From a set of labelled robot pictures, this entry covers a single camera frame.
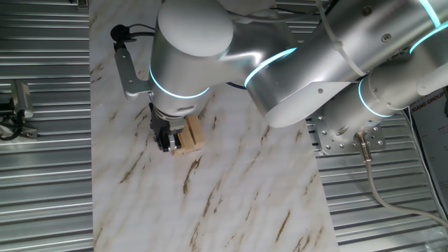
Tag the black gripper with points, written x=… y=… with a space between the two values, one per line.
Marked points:
x=159 y=124

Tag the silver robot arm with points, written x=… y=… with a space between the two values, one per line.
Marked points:
x=315 y=52

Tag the white marble pattern mat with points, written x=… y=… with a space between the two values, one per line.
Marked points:
x=245 y=192

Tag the white printed poster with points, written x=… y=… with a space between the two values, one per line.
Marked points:
x=432 y=140

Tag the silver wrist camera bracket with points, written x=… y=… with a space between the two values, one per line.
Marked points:
x=129 y=77

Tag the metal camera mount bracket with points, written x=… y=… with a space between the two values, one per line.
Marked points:
x=28 y=133

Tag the silver depth camera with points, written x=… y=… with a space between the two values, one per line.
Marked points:
x=21 y=98

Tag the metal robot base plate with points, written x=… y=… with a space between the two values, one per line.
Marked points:
x=327 y=140

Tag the small metal corner bracket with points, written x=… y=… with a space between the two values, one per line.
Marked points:
x=82 y=4

